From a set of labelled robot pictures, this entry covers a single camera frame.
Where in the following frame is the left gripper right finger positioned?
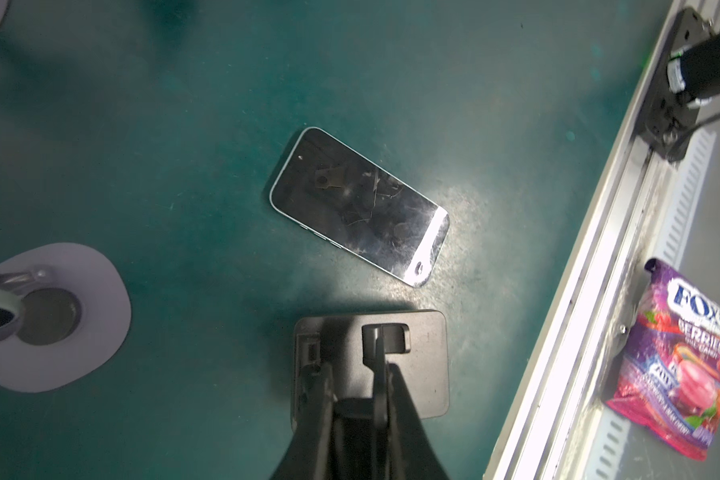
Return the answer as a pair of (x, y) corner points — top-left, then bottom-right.
(371, 326), (448, 479)

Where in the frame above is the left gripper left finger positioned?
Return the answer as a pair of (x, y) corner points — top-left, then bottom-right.
(271, 363), (335, 479)

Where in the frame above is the black folding phone stand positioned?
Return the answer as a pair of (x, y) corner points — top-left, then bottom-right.
(291, 309), (451, 433)

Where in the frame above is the phone black landscape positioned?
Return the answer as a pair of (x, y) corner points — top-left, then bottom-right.
(269, 127), (450, 288)

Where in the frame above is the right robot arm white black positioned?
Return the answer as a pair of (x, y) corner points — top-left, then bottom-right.
(666, 33), (720, 102)

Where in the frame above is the left round grey stand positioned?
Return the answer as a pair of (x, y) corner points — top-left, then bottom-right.
(0, 243), (131, 393)

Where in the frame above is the white vented strip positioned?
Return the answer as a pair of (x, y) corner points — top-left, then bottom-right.
(570, 129), (717, 479)

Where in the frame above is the purple Fox's candy bag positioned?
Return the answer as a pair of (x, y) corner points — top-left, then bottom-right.
(606, 258), (720, 461)

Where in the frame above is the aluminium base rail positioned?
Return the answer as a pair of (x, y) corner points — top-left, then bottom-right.
(482, 0), (720, 480)

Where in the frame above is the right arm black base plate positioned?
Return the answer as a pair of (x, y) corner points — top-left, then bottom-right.
(635, 6), (710, 163)

